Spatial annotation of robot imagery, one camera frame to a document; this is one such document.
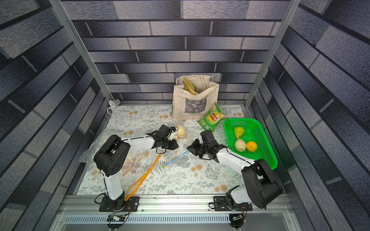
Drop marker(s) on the clear bag of buns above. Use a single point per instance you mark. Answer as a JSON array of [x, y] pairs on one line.
[[181, 137]]

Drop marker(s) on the white cup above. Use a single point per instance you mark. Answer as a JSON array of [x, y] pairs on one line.
[[113, 104]]

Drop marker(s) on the aluminium frame post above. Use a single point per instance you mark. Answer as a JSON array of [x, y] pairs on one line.
[[76, 39], [292, 8]]

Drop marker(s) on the right circuit board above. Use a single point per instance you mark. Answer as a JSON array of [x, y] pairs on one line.
[[236, 220]]

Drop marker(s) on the right aluminium frame post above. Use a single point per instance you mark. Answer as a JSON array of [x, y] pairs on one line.
[[292, 8]]

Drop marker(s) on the yellow pear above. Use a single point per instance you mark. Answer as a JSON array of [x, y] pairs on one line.
[[251, 146]]

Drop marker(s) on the green plastic basket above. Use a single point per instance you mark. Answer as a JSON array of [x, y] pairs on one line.
[[253, 131]]

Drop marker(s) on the yellow snack packet in tote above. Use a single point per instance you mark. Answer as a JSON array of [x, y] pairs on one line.
[[189, 86]]

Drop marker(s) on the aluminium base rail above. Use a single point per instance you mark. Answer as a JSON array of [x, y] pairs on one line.
[[170, 210]]

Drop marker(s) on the left circuit board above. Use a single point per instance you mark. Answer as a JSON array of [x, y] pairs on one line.
[[117, 218]]

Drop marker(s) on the circuit board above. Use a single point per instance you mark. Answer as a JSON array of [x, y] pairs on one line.
[[236, 220], [117, 218]]

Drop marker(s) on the green chips bag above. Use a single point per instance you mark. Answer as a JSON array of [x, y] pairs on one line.
[[212, 118]]

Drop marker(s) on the green fruit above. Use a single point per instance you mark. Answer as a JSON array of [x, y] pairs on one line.
[[239, 131]]

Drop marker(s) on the left aluminium frame post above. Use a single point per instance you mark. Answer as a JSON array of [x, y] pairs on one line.
[[76, 39]]

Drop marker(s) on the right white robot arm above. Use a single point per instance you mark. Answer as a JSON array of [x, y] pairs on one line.
[[260, 183]]

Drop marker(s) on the beige canvas tote bag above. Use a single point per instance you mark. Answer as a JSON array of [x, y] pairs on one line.
[[186, 106]]

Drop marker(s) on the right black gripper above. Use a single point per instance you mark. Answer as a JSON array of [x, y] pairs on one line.
[[198, 148]]

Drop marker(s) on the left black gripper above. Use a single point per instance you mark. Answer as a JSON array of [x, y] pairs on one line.
[[174, 145]]

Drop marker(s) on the giraffe yellow toy package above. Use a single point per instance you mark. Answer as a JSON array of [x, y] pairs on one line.
[[131, 165]]

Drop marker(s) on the clear orange zip-top bag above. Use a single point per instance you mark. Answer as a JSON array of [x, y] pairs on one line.
[[89, 154]]

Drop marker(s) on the beige round fruit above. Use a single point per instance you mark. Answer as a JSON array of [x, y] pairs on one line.
[[240, 145]]

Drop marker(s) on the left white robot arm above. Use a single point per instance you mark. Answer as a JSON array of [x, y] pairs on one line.
[[111, 156]]

